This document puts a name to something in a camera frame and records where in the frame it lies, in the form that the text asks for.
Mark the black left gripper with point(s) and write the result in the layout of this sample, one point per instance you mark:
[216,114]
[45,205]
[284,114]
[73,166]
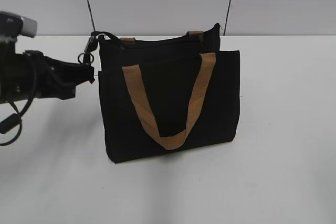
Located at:
[55,78]

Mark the metal zipper pull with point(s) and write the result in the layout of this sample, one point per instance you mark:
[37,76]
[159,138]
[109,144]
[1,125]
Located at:
[86,57]

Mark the black tote bag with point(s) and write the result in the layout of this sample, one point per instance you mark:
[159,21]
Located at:
[124,137]

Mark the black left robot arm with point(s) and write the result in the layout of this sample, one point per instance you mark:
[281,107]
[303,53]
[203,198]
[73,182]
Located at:
[7,67]

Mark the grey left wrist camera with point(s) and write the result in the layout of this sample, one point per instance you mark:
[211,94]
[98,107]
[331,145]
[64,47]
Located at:
[13,25]

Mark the tan rear bag handle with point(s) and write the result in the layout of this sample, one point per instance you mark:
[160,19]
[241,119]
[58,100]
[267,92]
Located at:
[191,36]

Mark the tan bag handle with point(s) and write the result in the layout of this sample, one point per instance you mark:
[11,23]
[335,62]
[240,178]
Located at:
[168,96]
[191,36]

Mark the tan front bag handle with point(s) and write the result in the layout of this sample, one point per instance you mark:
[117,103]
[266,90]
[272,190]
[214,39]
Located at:
[168,96]

